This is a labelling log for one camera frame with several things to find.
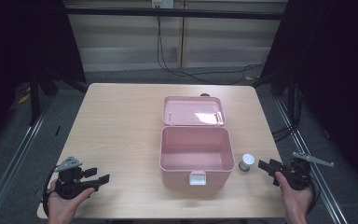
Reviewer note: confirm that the black horizontal bar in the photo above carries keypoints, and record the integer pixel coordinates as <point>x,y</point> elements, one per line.
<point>174,13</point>

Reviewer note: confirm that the yellow tape piece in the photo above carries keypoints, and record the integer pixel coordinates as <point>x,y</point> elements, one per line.
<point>23,99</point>

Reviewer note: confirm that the pink storage box with lid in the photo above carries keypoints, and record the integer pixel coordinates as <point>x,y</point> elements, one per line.
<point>195,146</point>

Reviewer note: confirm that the black metal stand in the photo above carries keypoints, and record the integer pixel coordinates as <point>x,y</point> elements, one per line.
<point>291,96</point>
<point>34,99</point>

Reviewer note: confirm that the black curtain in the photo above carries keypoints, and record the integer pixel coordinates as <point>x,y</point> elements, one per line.
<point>21,43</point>
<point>335,68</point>

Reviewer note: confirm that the metal floor rail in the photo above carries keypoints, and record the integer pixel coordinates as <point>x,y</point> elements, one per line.
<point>11,168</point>
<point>310,149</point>

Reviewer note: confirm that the white wall socket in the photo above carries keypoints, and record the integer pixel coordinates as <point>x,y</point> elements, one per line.
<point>162,3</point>

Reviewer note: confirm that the person's right hand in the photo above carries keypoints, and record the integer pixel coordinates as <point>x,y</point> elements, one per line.
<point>296,202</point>

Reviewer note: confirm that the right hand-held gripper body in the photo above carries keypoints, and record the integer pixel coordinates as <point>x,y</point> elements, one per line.
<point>296,177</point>

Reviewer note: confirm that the small white-lidded jar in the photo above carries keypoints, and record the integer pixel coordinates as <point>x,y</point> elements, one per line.
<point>246,162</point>

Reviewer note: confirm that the person's left hand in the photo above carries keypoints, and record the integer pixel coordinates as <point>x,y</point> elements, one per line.
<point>62,207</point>

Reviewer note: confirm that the small black strip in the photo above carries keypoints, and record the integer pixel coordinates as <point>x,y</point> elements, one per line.
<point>57,130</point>

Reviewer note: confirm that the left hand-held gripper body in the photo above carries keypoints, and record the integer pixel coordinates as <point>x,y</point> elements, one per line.
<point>71,186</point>

